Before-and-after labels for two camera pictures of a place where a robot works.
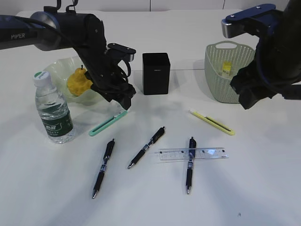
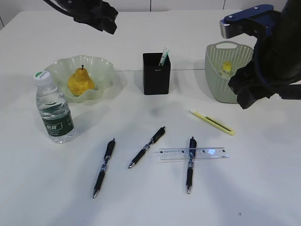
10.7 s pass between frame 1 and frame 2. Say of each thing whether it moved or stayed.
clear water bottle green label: stayed
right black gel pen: stayed
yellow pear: stayed
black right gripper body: stayed
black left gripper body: moved
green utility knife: moved
